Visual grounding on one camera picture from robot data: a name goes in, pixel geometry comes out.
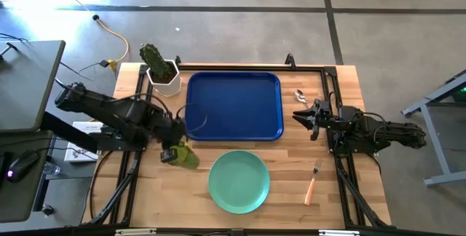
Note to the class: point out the blue plastic tray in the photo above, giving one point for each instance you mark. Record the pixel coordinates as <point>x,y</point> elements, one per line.
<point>234,105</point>

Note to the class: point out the black caster wheel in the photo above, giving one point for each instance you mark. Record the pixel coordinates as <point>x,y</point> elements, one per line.
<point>47,209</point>

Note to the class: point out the grey metal table frame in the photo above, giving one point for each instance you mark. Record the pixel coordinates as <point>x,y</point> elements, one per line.
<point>433,99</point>

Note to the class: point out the green faceted plastic cup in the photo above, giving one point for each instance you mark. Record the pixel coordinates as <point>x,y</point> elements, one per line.
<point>186,156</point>

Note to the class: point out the teal round plate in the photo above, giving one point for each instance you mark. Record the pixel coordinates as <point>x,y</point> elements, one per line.
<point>239,182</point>

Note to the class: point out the black table clamp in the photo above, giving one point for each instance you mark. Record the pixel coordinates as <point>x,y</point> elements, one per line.
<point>290,62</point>
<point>177,61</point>

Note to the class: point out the silver metal bracket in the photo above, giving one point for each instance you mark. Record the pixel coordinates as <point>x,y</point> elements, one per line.
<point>135,232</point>
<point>338,232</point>

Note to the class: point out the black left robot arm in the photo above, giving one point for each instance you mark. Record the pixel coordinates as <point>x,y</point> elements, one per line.
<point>127,114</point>

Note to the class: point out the black computer mouse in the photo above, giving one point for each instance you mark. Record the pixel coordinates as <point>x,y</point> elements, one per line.
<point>22,165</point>

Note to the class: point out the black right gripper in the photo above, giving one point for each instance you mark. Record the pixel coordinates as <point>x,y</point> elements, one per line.
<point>321,116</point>

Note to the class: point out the dark desk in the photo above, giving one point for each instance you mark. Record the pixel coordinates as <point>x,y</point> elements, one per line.
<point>18,199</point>

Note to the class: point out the grey side table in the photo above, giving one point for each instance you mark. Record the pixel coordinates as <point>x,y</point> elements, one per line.
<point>29,83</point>

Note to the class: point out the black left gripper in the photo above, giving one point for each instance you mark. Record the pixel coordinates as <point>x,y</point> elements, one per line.
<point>174,130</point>

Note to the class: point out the clear water bottle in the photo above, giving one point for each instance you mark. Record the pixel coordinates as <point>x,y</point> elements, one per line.
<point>51,169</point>

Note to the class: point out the white hexagonal plant pot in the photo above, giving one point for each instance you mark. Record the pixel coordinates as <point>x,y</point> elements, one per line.
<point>171,87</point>

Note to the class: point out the green cactus plant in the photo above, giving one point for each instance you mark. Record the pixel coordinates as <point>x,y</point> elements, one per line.
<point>154,60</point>

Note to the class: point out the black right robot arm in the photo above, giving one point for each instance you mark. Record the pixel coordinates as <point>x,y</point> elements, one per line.
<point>382,130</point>

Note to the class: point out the white paper booklet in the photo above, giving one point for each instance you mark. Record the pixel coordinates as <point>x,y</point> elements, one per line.
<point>78,154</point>

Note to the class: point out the silver metal spoon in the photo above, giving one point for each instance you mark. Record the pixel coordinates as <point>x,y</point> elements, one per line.
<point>300,95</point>

